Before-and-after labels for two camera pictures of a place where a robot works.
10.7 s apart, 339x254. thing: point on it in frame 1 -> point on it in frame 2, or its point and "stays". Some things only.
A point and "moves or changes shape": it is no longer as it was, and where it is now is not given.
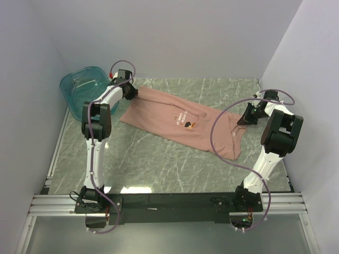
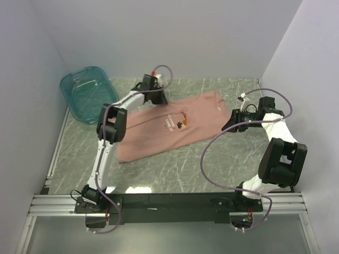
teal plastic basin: [81, 86] stays
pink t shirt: [220, 133] moves or changes shape
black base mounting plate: [171, 208] stays
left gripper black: [134, 92] -> [161, 100]
